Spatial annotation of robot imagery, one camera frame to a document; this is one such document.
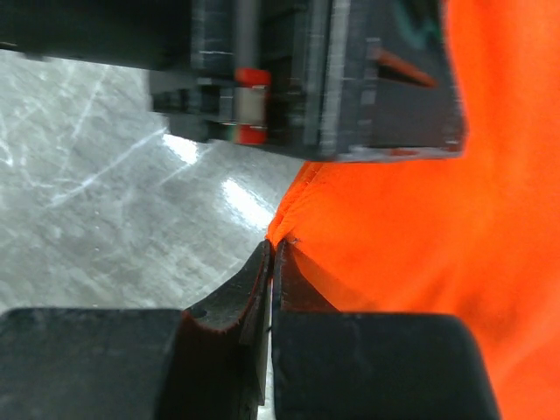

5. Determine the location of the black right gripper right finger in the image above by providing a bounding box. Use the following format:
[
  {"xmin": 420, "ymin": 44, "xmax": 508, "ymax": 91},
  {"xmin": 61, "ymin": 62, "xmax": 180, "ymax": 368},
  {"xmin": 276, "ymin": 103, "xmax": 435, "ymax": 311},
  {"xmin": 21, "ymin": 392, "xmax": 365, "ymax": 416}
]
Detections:
[{"xmin": 271, "ymin": 241, "xmax": 501, "ymax": 419}]

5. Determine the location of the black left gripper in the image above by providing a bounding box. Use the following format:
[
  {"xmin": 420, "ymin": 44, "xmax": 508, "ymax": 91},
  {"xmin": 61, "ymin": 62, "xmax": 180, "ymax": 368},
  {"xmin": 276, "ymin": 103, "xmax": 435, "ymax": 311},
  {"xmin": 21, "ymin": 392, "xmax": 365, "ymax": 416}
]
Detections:
[{"xmin": 1, "ymin": 0, "xmax": 466, "ymax": 162}]

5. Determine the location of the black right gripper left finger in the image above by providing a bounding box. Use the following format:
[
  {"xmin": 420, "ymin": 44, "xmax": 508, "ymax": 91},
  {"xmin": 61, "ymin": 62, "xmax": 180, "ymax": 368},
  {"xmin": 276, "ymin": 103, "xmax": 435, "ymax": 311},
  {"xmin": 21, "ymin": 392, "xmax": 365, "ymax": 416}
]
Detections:
[{"xmin": 1, "ymin": 241, "xmax": 272, "ymax": 419}]

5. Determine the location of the orange t shirt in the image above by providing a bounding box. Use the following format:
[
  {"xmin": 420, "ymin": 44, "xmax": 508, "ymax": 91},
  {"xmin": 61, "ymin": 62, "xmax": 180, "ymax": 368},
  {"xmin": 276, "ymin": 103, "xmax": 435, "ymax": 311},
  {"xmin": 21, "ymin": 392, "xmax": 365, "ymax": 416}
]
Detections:
[{"xmin": 267, "ymin": 1, "xmax": 559, "ymax": 419}]

